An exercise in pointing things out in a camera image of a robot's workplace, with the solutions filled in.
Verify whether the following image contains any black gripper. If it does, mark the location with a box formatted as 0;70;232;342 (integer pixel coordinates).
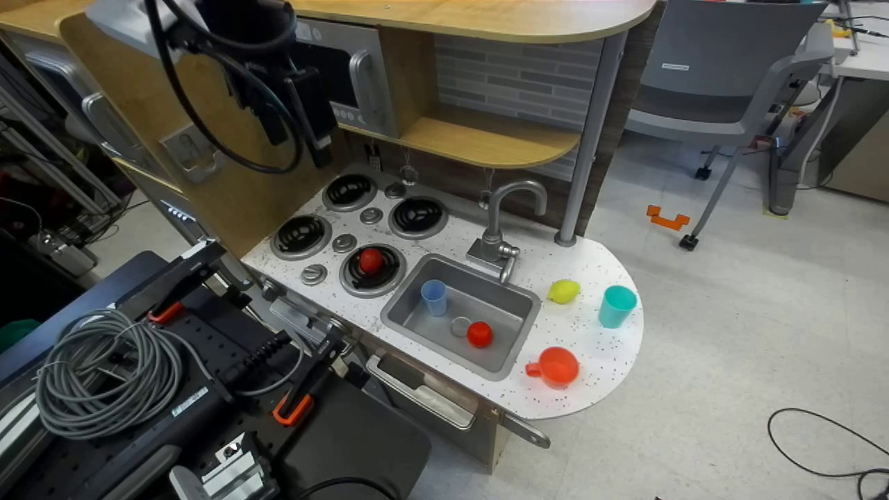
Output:
220;35;340;172

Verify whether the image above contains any small orange toy object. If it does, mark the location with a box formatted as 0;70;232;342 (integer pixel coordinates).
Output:
357;247;389;278

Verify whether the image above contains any grey toy microwave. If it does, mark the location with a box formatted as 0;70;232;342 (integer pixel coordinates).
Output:
291;17;404;138

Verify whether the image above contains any grey panel fixture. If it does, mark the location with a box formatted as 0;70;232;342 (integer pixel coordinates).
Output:
158;122;226;185

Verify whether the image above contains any blue plastic cup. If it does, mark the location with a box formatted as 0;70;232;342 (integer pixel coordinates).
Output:
420;278;451;320

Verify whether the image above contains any silver toy faucet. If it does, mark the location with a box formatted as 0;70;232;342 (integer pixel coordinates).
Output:
465;178;550;285

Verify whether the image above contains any grey metal stand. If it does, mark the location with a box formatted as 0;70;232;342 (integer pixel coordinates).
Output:
0;35;127;275

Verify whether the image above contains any silver toy sink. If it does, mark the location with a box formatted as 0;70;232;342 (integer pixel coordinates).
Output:
382;253;541;382

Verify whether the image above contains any red plastic cup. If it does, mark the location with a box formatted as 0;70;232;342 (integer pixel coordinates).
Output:
465;320;497;352

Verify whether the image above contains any grey metal kitchen pole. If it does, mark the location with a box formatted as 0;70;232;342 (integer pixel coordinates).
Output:
554;31;630;250

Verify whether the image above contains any yellow plastic cup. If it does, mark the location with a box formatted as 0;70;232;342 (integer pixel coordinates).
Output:
544;278;584;309

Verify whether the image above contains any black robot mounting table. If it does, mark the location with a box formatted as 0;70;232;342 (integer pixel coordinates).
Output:
0;247;434;500

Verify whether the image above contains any teal plastic cup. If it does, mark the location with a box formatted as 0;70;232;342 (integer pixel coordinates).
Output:
598;284;643;331

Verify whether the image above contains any wooden toy kitchen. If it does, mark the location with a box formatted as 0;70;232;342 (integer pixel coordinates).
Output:
0;0;662;475

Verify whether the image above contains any orange plastic floor piece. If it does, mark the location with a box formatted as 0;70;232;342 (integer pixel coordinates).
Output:
646;203;696;232

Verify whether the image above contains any grey office chair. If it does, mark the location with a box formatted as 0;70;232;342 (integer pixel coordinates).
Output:
623;0;840;253

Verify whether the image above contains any grey office desk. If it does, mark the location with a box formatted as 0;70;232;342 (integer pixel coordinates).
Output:
818;0;889;207

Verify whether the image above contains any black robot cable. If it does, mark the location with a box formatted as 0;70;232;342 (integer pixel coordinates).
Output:
141;0;312;178

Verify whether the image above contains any black clamp orange handle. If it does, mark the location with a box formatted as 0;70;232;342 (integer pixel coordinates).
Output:
270;332;350;429
116;239;227;328

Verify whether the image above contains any coiled grey cable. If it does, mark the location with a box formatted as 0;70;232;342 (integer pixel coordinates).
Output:
34;304;187;445

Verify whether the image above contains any silver metal bracket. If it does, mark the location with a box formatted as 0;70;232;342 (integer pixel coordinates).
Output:
168;429;283;500

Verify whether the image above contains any orange cup with handle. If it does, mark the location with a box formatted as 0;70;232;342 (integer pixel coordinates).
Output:
522;343;584;392

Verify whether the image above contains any grey oven door handle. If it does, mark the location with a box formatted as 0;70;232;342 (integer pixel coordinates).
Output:
497;411;557;452

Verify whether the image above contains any black floor cable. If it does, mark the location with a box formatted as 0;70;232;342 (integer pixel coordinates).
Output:
765;404;889;500

